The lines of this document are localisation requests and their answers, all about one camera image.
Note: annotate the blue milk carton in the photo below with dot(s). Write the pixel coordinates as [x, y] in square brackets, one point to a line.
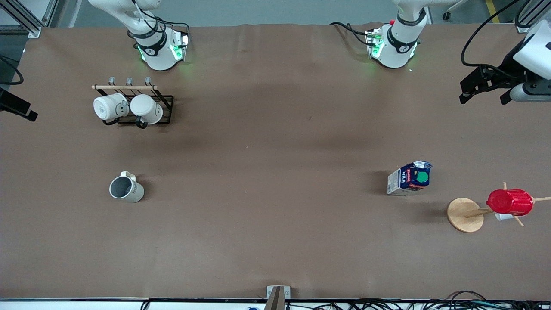
[404, 181]

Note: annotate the wooden mug tree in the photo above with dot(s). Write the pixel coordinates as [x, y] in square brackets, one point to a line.
[462, 215]

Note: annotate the aluminium frame post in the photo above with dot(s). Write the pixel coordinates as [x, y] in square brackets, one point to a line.
[523, 28]
[32, 30]

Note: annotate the grey ceramic mug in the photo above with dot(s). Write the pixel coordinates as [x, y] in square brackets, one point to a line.
[133, 193]

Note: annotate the office chair caster leg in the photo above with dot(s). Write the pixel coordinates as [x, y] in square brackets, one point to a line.
[447, 16]

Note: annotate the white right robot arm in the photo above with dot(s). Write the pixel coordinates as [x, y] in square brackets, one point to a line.
[159, 56]

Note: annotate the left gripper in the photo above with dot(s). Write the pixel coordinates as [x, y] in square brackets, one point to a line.
[509, 68]

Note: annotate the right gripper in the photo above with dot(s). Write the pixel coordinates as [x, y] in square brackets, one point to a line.
[13, 103]

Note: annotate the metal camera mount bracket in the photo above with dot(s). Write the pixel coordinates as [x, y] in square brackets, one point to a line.
[277, 297]

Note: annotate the small white cup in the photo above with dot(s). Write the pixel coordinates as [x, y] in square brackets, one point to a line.
[501, 217]

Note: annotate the red plastic cup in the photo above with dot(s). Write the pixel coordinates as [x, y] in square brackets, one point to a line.
[510, 202]

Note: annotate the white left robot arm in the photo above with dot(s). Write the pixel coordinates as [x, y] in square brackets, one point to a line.
[398, 47]

